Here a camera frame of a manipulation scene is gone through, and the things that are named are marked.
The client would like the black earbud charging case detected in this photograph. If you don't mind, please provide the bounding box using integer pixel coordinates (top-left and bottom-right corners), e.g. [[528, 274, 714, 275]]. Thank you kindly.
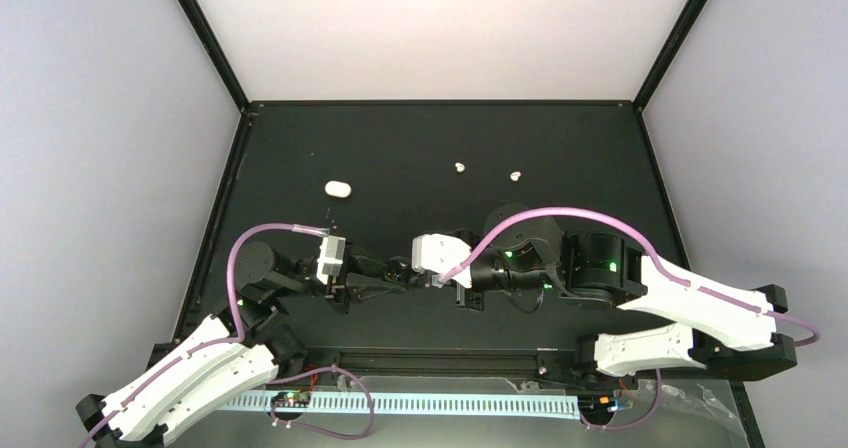
[[385, 256, 431, 290]]

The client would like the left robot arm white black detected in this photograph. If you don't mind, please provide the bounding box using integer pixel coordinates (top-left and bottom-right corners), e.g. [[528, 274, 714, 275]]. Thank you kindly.
[[75, 237, 415, 447]]

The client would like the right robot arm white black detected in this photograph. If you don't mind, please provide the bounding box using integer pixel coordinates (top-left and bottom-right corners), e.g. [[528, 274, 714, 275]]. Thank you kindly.
[[415, 205, 798, 387]]

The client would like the white earbud charging case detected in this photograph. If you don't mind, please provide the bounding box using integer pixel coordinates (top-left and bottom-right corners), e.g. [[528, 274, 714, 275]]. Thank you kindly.
[[324, 180, 352, 199]]

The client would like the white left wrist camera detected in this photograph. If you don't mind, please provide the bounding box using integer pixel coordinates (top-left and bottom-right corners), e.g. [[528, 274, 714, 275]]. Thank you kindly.
[[316, 236, 346, 285]]

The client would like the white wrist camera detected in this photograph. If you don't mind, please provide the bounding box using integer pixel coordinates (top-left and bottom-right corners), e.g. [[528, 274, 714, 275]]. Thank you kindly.
[[316, 236, 346, 285], [411, 234, 472, 275]]

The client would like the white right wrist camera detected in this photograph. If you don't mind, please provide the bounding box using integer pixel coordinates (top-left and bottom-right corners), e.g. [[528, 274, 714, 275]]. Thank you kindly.
[[411, 234, 472, 275]]

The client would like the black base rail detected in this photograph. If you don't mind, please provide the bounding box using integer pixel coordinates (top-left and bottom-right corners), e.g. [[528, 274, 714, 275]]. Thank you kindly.
[[271, 345, 588, 378]]

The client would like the white slotted cable duct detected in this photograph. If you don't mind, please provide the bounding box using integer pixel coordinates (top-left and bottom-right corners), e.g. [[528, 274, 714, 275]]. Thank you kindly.
[[220, 390, 580, 420]]

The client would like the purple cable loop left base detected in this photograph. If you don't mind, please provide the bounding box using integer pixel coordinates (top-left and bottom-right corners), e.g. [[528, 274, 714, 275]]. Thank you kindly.
[[268, 364, 377, 440]]

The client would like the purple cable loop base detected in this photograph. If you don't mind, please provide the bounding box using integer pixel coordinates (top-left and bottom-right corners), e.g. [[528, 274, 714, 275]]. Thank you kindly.
[[268, 364, 377, 440], [579, 368, 665, 432]]

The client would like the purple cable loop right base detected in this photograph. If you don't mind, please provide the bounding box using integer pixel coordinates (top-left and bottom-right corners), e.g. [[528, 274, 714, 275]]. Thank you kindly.
[[579, 368, 665, 432]]

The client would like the black frame post left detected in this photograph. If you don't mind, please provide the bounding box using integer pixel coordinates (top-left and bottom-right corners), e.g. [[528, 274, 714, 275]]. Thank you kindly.
[[176, 0, 250, 112]]

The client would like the black frame post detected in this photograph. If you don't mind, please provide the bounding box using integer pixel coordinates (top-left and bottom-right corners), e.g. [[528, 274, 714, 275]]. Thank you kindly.
[[633, 0, 709, 113], [176, 0, 250, 112]]

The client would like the black frame post right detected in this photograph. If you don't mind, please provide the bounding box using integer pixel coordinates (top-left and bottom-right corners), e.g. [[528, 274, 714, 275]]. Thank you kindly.
[[633, 0, 709, 113]]

